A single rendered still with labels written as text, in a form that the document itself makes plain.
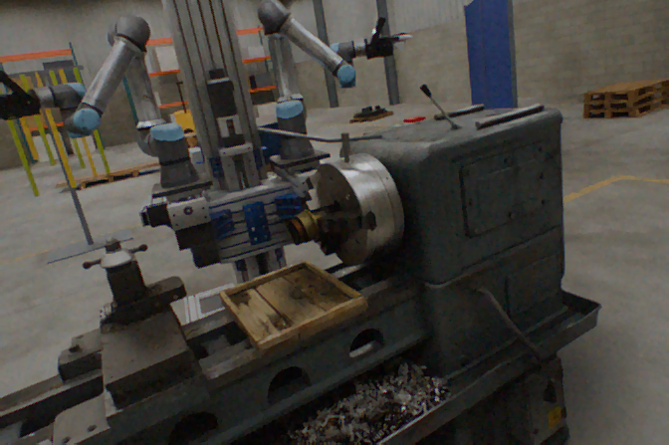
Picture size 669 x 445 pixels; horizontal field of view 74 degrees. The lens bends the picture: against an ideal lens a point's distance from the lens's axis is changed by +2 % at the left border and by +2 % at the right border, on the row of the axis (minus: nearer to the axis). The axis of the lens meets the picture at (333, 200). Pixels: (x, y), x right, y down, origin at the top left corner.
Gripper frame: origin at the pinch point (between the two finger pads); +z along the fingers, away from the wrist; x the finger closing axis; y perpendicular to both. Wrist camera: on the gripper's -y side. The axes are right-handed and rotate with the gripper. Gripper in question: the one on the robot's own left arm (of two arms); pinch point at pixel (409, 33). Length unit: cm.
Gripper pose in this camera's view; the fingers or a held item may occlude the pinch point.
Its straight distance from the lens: 206.9
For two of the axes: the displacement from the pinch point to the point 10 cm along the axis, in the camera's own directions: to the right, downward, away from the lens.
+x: 0.2, 4.0, -9.2
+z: 9.9, -1.6, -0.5
